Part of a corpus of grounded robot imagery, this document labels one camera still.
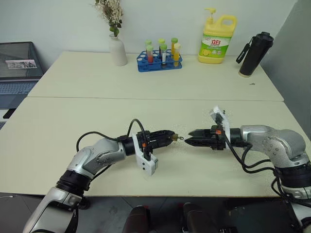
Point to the green cap tube, black label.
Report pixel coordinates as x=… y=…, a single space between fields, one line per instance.
x=164 y=54

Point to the brass padlock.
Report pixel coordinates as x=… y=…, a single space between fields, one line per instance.
x=174 y=138

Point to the dried flower sprig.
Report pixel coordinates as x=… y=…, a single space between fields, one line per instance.
x=112 y=13

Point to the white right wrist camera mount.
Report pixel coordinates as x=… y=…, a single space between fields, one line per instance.
x=226 y=122

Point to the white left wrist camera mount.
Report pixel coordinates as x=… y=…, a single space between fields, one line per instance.
x=147 y=166

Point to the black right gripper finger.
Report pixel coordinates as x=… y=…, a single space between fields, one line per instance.
x=200 y=133
x=199 y=142

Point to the yellow dish soap bottle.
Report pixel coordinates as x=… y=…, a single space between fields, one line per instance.
x=215 y=46

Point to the grey laptop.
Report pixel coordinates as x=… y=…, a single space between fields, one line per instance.
x=17 y=72

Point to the dark rounded shape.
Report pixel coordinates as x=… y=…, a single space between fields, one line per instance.
x=196 y=218
x=137 y=221

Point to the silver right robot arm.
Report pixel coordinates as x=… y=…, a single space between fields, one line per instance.
x=279 y=143

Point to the blue test tube rack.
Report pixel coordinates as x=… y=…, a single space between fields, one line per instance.
x=145 y=66

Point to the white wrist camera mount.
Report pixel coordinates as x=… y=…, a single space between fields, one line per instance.
x=226 y=122
x=147 y=166

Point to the white ceramic vase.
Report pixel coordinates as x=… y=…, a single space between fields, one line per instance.
x=117 y=52

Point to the black drinking bottle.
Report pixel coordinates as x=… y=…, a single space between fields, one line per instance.
x=255 y=53

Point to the black phone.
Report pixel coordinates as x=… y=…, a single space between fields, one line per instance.
x=9 y=113

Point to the green cap tube, red liquid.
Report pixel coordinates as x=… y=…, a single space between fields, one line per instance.
x=150 y=54

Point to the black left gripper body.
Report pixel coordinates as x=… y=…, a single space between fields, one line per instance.
x=148 y=139

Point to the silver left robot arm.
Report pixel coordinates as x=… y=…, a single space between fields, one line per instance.
x=80 y=162

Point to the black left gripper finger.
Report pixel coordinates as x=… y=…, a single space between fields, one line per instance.
x=164 y=134
x=162 y=143

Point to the yellow cap tube, orange liquid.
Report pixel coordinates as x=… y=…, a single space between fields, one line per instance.
x=177 y=52

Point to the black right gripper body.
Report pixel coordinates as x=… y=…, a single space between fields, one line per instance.
x=217 y=142

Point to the green cap tube, dark liquid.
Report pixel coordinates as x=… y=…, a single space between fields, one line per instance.
x=161 y=41

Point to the green cap tube, orange liquid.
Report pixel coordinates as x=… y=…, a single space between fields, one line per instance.
x=174 y=41

